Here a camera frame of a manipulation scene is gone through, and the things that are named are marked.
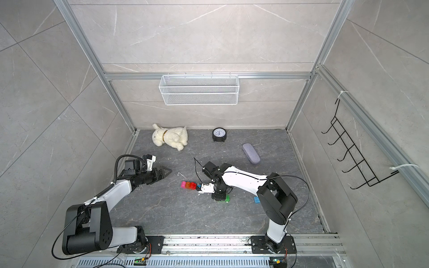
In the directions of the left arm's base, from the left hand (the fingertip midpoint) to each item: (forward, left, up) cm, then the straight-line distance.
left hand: (167, 170), depth 89 cm
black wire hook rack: (-14, -84, +22) cm, 88 cm away
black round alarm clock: (+31, -29, -7) cm, 44 cm away
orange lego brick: (-6, -11, -6) cm, 14 cm away
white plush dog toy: (+22, -3, +2) cm, 22 cm away
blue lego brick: (-15, -47, -7) cm, 50 cm away
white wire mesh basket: (+44, -18, +21) cm, 52 cm away
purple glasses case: (+15, -49, -6) cm, 52 cm away
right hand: (-11, -28, -6) cm, 31 cm away
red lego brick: (-6, -14, -7) cm, 16 cm away
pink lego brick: (-5, -8, -6) cm, 12 cm away
